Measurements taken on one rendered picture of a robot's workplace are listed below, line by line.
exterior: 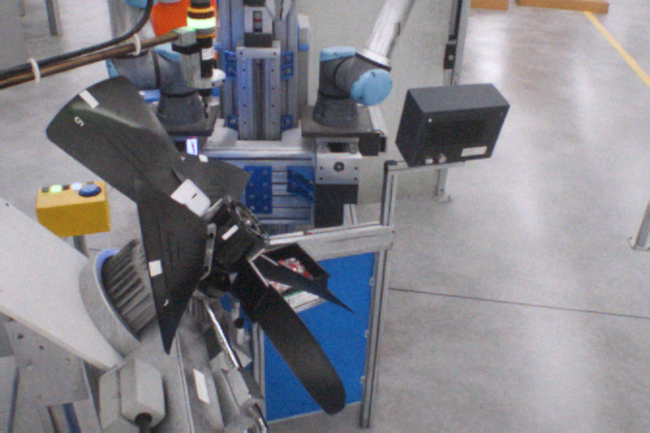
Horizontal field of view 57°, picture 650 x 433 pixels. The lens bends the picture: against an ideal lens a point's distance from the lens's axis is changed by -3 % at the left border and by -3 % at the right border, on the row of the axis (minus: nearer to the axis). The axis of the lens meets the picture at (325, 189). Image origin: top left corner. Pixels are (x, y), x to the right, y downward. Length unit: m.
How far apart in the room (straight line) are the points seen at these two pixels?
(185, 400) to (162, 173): 0.40
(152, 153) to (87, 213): 0.47
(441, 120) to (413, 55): 1.66
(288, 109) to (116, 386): 1.39
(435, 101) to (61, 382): 1.09
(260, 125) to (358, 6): 1.17
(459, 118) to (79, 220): 0.98
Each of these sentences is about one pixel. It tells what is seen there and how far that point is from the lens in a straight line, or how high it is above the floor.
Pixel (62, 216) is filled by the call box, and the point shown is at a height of 1.04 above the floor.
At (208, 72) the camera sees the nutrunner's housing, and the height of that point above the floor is 1.47.
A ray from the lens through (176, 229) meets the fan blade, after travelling 0.88.
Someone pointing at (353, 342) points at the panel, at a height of 0.42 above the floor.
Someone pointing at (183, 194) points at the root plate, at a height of 1.27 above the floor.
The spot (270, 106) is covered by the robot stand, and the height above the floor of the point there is 1.05.
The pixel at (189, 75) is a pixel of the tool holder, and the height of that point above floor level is 1.47.
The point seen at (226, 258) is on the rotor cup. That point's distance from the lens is 1.08.
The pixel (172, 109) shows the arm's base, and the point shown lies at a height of 1.09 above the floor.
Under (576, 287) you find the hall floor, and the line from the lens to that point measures 3.22.
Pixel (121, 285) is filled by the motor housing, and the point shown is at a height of 1.16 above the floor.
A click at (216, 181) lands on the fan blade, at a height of 1.19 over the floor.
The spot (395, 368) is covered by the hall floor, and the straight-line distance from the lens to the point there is 2.57.
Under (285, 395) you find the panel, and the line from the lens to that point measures 2.13.
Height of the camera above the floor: 1.82
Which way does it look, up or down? 29 degrees down
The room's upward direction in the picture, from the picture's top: 2 degrees clockwise
